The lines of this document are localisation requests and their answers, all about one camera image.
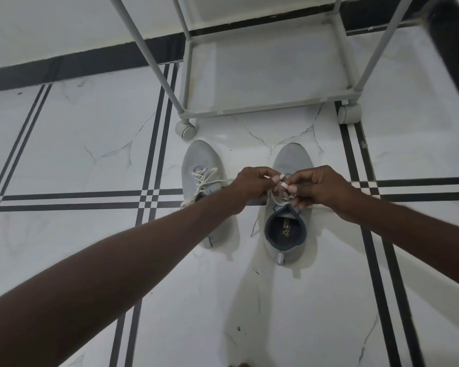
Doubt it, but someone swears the person's left hand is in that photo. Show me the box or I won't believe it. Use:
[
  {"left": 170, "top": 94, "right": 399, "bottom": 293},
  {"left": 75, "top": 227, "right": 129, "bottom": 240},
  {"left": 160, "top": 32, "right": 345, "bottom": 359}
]
[{"left": 229, "top": 166, "right": 282, "bottom": 217}]

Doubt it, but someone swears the person's right hand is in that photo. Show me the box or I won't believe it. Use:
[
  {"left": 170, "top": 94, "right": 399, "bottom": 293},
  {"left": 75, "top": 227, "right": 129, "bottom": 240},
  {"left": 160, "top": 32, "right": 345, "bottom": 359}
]
[{"left": 285, "top": 165, "right": 355, "bottom": 222}]

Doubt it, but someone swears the white shoelace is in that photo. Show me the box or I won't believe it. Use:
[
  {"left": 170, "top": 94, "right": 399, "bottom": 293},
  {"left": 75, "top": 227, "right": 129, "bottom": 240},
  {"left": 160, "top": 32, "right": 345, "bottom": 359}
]
[
  {"left": 251, "top": 173, "right": 297, "bottom": 237},
  {"left": 181, "top": 167, "right": 235, "bottom": 209}
]

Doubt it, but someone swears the person's right forearm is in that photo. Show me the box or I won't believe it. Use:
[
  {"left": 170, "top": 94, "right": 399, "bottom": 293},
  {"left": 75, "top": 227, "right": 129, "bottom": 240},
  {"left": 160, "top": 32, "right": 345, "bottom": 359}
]
[{"left": 340, "top": 182, "right": 459, "bottom": 295}]

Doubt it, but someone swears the person's left forearm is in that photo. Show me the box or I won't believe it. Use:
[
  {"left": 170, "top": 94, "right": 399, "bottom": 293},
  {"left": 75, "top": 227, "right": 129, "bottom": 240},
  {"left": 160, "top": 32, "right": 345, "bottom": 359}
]
[{"left": 0, "top": 186, "right": 246, "bottom": 367}]

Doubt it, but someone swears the grey knit sneaker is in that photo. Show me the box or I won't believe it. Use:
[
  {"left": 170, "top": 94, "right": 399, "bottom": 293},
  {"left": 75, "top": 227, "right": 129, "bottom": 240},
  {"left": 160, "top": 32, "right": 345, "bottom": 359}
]
[
  {"left": 181, "top": 140, "right": 241, "bottom": 251},
  {"left": 263, "top": 143, "right": 315, "bottom": 266}
]

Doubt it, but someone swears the grey caster wheel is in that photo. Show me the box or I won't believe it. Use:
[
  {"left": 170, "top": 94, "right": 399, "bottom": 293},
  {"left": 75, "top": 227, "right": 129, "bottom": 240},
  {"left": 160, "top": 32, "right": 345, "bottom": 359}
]
[
  {"left": 337, "top": 103, "right": 362, "bottom": 124},
  {"left": 175, "top": 119, "right": 196, "bottom": 140}
]

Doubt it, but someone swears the grey metal trolley rack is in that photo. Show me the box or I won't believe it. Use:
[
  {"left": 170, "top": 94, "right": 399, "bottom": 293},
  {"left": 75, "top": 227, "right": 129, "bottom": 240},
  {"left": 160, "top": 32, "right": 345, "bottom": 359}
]
[{"left": 107, "top": 0, "right": 417, "bottom": 140}]

